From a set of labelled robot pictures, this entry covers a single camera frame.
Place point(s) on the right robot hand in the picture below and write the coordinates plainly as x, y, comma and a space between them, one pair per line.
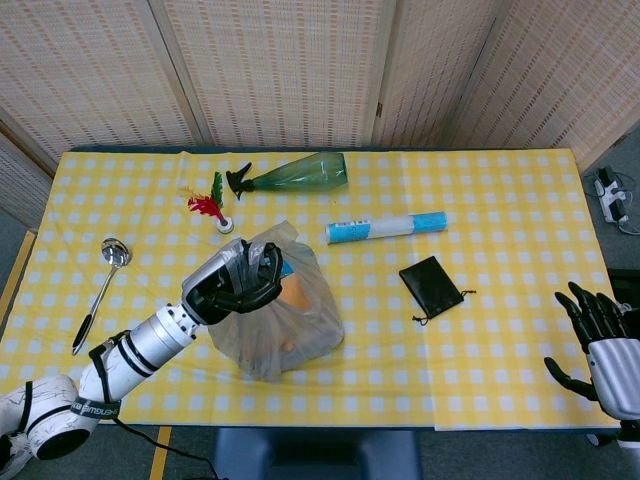
605, 360

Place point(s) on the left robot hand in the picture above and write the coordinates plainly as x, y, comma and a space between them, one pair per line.
235, 285

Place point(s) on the clear plastic bag with items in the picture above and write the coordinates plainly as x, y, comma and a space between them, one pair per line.
290, 320

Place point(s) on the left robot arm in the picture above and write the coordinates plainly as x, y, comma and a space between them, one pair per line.
95, 370

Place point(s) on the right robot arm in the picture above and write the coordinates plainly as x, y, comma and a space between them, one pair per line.
629, 445

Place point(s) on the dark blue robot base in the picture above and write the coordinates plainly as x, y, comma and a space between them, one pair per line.
315, 454

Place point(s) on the orange item in bag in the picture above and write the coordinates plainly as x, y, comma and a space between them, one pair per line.
294, 295

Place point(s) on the green spray bottle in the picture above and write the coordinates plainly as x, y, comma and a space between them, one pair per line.
295, 175

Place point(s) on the yellow checkered tablecloth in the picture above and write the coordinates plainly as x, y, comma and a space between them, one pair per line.
450, 350

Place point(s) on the blue white tube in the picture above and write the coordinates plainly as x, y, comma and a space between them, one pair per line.
385, 227

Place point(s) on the red green feather shuttlecock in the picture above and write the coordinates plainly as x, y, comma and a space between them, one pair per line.
210, 205

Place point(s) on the white power strip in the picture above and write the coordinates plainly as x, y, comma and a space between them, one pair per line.
611, 197

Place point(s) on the woven folding screen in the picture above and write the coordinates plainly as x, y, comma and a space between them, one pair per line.
280, 70

